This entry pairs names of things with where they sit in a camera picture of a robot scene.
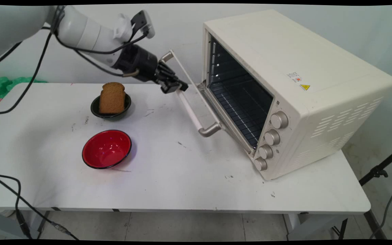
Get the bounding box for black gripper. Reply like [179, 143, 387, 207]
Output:
[112, 44, 189, 94]

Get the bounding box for oven glass door with handle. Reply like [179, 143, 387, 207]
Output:
[159, 50, 255, 154]

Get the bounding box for brown bread slice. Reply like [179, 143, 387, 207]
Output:
[99, 82, 126, 114]

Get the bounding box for small black bowl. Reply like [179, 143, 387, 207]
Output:
[91, 94, 132, 119]

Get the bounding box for red bowl with black rim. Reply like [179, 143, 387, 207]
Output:
[82, 130, 132, 169]

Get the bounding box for silver oven knob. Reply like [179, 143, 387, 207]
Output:
[264, 129, 281, 146]
[254, 157, 268, 172]
[258, 144, 274, 160]
[271, 111, 289, 129]

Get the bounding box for cream toaster oven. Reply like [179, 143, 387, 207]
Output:
[199, 10, 392, 181]

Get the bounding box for green plastic object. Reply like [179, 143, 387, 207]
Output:
[0, 76, 48, 99]

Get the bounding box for black tripod stand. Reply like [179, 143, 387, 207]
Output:
[359, 146, 392, 186]

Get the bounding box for black metal table leg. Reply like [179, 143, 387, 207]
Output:
[332, 209, 388, 240]

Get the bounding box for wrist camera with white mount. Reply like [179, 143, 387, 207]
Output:
[114, 10, 156, 42]

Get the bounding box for metal wire oven rack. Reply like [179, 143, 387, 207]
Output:
[210, 81, 273, 147]

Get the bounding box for black arm cable thick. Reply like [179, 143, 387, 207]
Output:
[0, 5, 64, 115]

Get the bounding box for black arm cable thin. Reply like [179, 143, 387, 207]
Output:
[0, 27, 52, 69]

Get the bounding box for black cable with looped bend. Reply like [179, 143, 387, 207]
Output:
[0, 172, 33, 240]

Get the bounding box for black cable with silver plug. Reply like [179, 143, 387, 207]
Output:
[0, 174, 79, 241]

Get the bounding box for grey hanging cable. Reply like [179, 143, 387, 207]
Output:
[370, 155, 392, 240]

